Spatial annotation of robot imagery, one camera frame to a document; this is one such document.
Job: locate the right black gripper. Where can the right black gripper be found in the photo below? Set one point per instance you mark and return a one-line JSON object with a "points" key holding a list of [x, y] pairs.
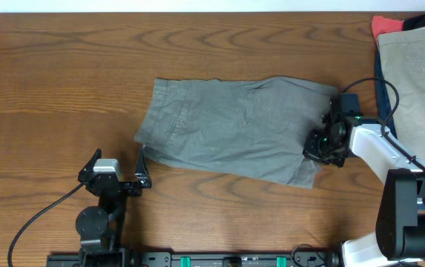
{"points": [[311, 150]]}

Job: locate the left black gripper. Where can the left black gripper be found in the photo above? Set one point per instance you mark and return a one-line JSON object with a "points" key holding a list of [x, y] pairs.
{"points": [[144, 182]]}

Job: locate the grey shorts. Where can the grey shorts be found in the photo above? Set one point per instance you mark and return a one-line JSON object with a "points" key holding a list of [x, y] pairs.
{"points": [[254, 129]]}

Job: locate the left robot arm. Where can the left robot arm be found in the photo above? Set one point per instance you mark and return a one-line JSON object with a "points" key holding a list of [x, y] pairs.
{"points": [[100, 226]]}

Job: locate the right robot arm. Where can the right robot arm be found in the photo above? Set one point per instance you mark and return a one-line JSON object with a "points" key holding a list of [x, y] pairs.
{"points": [[399, 236]]}

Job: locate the beige folded trousers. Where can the beige folded trousers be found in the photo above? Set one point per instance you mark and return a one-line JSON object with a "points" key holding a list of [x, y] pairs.
{"points": [[402, 58]]}

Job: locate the red cloth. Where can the red cloth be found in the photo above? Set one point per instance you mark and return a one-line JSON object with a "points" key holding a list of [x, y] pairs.
{"points": [[381, 25]]}

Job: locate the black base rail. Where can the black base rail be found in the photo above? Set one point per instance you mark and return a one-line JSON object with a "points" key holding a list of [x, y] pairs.
{"points": [[302, 256]]}

